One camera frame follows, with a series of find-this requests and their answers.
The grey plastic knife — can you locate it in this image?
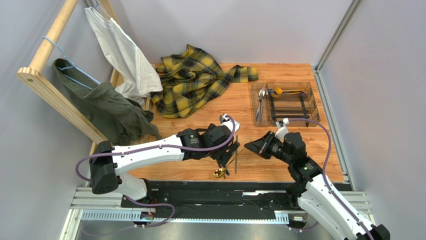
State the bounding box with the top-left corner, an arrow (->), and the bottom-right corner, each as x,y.
234,135 -> 239,174

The gold metal spoon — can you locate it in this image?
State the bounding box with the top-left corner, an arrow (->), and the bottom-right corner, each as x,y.
213,149 -> 244,179

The silver spoon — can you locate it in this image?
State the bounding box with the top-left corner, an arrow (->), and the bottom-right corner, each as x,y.
262,87 -> 268,117

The silver fork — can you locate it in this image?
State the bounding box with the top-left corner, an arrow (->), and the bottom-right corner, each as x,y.
255,87 -> 265,122

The yellow plastic spoon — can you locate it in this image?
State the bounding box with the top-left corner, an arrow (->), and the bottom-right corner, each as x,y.
274,87 -> 305,94
269,92 -> 305,98

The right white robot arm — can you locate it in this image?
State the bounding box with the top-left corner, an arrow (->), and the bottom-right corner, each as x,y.
244,131 -> 391,240

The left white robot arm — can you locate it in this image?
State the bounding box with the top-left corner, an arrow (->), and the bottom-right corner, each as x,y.
89,120 -> 240,200

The clear plastic utensil organizer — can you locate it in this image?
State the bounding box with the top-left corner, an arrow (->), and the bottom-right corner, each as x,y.
250,82 -> 321,127

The yellow plaid shirt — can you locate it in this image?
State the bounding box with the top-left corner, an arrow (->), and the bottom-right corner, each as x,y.
151,44 -> 259,119

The olive green garment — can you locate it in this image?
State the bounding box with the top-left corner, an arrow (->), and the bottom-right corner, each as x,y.
51,58 -> 162,146

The white hanging garment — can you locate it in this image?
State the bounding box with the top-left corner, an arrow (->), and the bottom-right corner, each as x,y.
84,7 -> 163,105

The light blue hanger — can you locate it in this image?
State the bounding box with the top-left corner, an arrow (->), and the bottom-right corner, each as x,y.
42,36 -> 101,91

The wooden clothes rack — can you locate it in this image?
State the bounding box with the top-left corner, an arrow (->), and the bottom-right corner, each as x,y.
16,0 -> 155,164

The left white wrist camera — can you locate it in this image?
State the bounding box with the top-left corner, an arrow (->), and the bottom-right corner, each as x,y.
219,113 -> 241,133

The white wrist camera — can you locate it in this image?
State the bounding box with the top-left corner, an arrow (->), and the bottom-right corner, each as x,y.
219,113 -> 241,133
275,118 -> 290,140

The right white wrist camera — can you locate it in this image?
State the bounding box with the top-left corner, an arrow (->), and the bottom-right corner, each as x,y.
275,118 -> 290,140

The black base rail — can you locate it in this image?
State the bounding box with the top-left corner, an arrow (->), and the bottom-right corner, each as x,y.
71,179 -> 320,231

